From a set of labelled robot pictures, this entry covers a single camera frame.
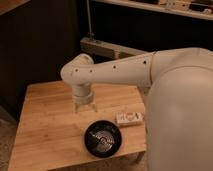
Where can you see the metal vertical pole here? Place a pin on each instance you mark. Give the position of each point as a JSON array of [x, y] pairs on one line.
[[90, 32]]

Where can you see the grey metal shelf beam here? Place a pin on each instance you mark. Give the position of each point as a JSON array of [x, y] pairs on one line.
[[105, 49]]

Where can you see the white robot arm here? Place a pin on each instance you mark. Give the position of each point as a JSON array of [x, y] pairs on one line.
[[177, 86]]

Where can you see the upper wooden shelf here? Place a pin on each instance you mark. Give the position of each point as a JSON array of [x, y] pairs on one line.
[[157, 8]]

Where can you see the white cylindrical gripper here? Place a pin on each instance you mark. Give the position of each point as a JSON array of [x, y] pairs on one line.
[[83, 95]]

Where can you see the black ceramic bowl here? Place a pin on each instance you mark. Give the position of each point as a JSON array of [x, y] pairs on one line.
[[102, 138]]

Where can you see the wooden table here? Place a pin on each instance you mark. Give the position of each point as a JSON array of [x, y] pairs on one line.
[[50, 133]]

